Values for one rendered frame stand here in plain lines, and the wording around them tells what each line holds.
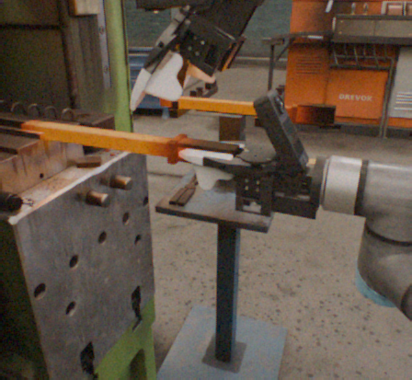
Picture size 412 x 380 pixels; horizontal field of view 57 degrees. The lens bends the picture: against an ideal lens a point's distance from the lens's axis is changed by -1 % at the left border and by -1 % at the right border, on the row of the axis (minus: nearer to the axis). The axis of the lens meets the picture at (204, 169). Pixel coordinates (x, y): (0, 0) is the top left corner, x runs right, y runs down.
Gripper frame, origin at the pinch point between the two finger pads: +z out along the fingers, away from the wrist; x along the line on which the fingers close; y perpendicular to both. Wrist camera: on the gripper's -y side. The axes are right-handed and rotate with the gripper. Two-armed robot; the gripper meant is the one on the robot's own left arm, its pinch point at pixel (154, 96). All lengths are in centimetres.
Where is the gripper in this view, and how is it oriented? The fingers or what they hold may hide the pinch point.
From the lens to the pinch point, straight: 58.5
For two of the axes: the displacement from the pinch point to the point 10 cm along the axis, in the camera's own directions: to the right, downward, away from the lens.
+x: 3.9, -3.8, 8.4
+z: -4.4, 7.2, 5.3
